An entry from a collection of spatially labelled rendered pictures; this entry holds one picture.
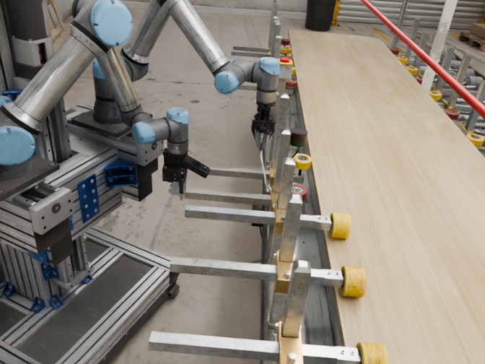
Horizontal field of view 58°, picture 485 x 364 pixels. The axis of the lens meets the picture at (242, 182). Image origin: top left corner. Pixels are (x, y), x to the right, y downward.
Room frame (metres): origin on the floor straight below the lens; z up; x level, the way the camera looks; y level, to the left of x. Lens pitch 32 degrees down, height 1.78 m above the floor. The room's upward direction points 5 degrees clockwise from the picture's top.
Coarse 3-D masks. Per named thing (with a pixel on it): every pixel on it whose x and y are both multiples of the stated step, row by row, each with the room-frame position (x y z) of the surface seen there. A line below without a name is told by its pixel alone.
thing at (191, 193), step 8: (192, 192) 1.38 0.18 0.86; (200, 192) 1.39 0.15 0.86; (208, 192) 1.39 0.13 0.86; (216, 192) 1.39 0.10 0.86; (224, 192) 1.40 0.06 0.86; (232, 192) 1.40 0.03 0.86; (208, 200) 1.38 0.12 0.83; (216, 200) 1.38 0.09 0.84; (224, 200) 1.38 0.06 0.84; (232, 200) 1.38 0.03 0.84; (240, 200) 1.38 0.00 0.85; (248, 200) 1.38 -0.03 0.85; (256, 200) 1.38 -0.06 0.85; (264, 200) 1.38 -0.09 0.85
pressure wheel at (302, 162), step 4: (296, 156) 1.65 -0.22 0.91; (300, 156) 1.66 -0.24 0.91; (304, 156) 1.66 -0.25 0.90; (308, 156) 1.66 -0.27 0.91; (296, 160) 1.62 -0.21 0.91; (300, 160) 1.62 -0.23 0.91; (304, 160) 1.63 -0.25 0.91; (308, 160) 1.62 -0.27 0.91; (296, 164) 1.61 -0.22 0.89; (300, 164) 1.60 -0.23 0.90; (304, 164) 1.60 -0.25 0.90; (308, 164) 1.61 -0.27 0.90; (300, 168) 1.60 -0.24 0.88; (304, 168) 1.60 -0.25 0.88; (300, 172) 1.64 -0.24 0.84
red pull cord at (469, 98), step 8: (360, 0) 0.95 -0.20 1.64; (384, 16) 0.77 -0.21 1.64; (392, 24) 0.71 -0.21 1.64; (400, 32) 0.65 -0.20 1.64; (408, 40) 0.61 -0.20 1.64; (416, 48) 0.57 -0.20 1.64; (424, 56) 0.53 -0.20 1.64; (432, 64) 0.50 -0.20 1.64; (440, 72) 0.48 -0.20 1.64; (448, 80) 0.45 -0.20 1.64; (456, 88) 0.43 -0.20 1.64; (464, 88) 0.42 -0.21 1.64; (464, 96) 0.41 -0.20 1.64; (472, 96) 0.40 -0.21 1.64; (472, 104) 0.39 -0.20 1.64; (480, 104) 0.38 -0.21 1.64; (480, 112) 0.37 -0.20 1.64
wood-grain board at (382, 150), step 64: (320, 64) 3.05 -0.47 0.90; (384, 64) 3.19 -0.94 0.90; (320, 128) 1.98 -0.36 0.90; (384, 128) 2.05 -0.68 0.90; (448, 128) 2.12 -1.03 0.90; (320, 192) 1.39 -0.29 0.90; (384, 192) 1.43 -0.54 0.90; (448, 192) 1.47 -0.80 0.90; (384, 256) 1.06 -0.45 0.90; (448, 256) 1.08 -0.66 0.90; (384, 320) 0.80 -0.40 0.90; (448, 320) 0.82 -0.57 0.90
